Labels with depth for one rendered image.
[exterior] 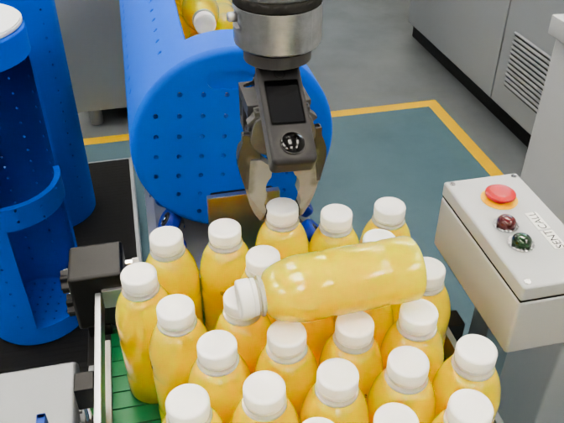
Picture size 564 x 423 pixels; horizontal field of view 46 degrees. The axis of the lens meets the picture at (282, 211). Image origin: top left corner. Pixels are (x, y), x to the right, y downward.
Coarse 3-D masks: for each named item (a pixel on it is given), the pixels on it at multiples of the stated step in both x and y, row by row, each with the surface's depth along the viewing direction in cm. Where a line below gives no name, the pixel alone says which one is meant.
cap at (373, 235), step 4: (368, 232) 77; (372, 232) 77; (376, 232) 77; (380, 232) 77; (384, 232) 77; (388, 232) 77; (364, 236) 76; (368, 236) 76; (372, 236) 76; (376, 236) 76; (380, 236) 76; (384, 236) 76; (388, 236) 76; (392, 236) 76; (364, 240) 76; (368, 240) 76; (372, 240) 76; (376, 240) 76
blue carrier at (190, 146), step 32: (128, 0) 118; (160, 0) 103; (128, 32) 108; (160, 32) 94; (224, 32) 87; (128, 64) 100; (160, 64) 86; (192, 64) 83; (224, 64) 84; (128, 96) 94; (160, 96) 85; (192, 96) 86; (224, 96) 87; (320, 96) 90; (128, 128) 91; (160, 128) 87; (192, 128) 88; (224, 128) 89; (160, 160) 90; (192, 160) 91; (224, 160) 92; (160, 192) 93; (192, 192) 94; (288, 192) 98
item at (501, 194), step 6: (492, 186) 80; (498, 186) 80; (504, 186) 80; (486, 192) 79; (492, 192) 79; (498, 192) 79; (504, 192) 79; (510, 192) 79; (492, 198) 78; (498, 198) 78; (504, 198) 78; (510, 198) 78
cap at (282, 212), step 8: (272, 200) 79; (280, 200) 79; (288, 200) 79; (272, 208) 78; (280, 208) 78; (288, 208) 78; (296, 208) 77; (272, 216) 77; (280, 216) 76; (288, 216) 76; (296, 216) 78; (272, 224) 78; (280, 224) 77; (288, 224) 77
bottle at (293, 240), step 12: (264, 228) 79; (276, 228) 78; (288, 228) 78; (300, 228) 79; (264, 240) 79; (276, 240) 78; (288, 240) 78; (300, 240) 79; (288, 252) 78; (300, 252) 79
